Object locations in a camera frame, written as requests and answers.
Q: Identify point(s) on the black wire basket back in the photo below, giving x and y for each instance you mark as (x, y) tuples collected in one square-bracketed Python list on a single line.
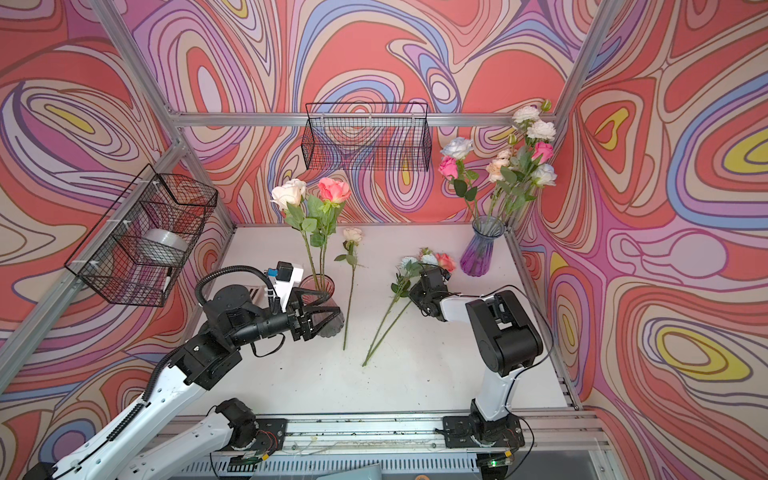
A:
[(367, 136)]

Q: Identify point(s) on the red glass vase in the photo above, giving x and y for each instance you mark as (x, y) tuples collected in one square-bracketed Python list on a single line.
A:
[(324, 283)]

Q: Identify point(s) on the white rose spray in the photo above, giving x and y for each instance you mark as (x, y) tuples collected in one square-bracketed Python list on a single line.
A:
[(530, 123)]

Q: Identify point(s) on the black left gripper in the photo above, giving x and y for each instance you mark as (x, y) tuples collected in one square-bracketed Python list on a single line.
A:
[(298, 328)]

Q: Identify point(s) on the small pink rosebud stem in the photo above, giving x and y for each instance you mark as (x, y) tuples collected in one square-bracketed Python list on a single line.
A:
[(352, 239)]

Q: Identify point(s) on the black wire basket left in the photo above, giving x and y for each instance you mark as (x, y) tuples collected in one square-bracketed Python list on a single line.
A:
[(116, 268)]

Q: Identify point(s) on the silver tape roll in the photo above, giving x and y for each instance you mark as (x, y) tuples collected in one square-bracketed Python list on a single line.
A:
[(160, 241)]

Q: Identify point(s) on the metal base rail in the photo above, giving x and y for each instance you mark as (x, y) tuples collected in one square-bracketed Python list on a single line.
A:
[(411, 446)]

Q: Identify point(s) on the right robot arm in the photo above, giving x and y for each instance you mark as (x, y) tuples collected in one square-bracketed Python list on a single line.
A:
[(508, 344)]

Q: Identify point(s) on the coral pink rose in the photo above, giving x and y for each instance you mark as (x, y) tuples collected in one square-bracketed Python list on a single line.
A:
[(323, 212)]

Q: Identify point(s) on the flower pile on table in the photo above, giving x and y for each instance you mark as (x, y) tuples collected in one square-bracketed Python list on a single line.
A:
[(445, 262)]

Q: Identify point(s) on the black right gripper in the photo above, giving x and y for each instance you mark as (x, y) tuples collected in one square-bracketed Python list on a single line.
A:
[(414, 295)]

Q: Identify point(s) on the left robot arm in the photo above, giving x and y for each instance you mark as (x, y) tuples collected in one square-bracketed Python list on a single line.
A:
[(181, 377)]

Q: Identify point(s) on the cream rose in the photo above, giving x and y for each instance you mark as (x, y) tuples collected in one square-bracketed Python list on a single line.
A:
[(289, 198)]

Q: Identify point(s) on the pink rose stem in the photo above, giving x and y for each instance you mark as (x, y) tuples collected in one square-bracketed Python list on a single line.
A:
[(462, 180)]

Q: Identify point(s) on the black wire basket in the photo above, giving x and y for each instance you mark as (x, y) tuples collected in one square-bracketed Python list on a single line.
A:
[(367, 136), (116, 268)]

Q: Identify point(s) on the pale blue rose spray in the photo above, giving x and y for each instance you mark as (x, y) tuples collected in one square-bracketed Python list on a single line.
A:
[(407, 272)]

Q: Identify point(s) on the white blue rose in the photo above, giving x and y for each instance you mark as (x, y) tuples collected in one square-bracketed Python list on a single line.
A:
[(544, 175), (458, 148)]

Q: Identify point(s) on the peach rose spray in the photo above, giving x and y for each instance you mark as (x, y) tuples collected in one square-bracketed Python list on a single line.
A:
[(495, 169)]

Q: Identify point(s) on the purple ribbed glass vase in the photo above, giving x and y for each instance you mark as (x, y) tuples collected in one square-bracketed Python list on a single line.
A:
[(476, 259)]

